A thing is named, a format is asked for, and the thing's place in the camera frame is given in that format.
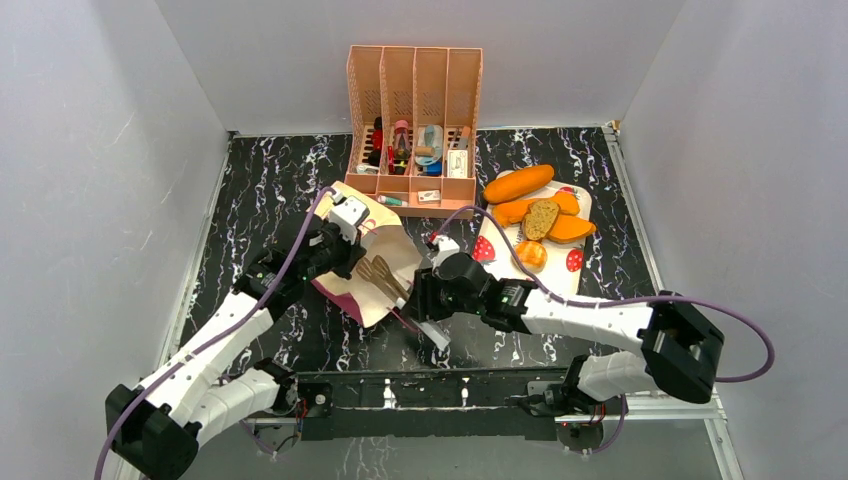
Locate small round glazed bun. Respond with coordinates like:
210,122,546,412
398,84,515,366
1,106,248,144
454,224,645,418
513,240,548,273

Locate fake orange bread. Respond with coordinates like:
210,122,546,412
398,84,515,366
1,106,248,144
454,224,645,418
492,192,580,228

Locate smooth orange bread loaf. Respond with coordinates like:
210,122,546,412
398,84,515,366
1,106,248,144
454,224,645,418
483,164,555,204

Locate orange bread slice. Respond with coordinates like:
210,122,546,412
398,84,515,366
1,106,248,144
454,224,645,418
546,215,596,244

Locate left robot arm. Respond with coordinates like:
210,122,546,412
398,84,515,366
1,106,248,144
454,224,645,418
95,213,366,479

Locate pink capped tube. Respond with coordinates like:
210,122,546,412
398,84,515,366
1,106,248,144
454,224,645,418
391,119,411,175

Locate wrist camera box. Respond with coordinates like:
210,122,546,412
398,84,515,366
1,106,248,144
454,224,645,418
326,192,370,244
428,234,460,268

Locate small white card box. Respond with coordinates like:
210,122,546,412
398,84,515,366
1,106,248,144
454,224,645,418
417,190,442,204

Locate paper cake bag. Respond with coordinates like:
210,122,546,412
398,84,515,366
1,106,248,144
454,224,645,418
312,181,422,328

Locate strawberry print tray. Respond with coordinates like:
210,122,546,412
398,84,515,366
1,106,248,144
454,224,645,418
472,180,592,297

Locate brown seeded bread slice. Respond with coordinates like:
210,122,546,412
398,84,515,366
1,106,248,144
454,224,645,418
522,199,561,241

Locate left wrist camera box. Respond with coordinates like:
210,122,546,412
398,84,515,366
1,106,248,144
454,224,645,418
326,192,370,244

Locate orange plastic file organizer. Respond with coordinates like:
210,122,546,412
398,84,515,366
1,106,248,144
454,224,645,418
344,45,484,218

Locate metal tongs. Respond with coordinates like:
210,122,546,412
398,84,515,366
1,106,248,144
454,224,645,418
355,255,450,351

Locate green marker pen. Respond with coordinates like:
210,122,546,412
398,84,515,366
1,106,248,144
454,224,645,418
376,194,409,207

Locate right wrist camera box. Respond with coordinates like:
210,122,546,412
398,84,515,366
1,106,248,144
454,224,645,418
428,234,460,268

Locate white label box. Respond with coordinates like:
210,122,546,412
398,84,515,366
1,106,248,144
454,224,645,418
446,149,470,178

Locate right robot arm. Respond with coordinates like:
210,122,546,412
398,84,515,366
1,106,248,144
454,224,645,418
405,253,724,414

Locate aluminium frame rail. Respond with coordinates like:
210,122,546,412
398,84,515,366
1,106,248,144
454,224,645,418
119,374,743,480

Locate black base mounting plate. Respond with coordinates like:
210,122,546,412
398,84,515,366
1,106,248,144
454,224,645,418
233,368,605,444

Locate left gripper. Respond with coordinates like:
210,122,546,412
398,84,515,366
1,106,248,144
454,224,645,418
300,219,367,283

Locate blue tape dispenser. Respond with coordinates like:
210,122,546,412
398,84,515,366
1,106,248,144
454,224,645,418
414,124,444,177

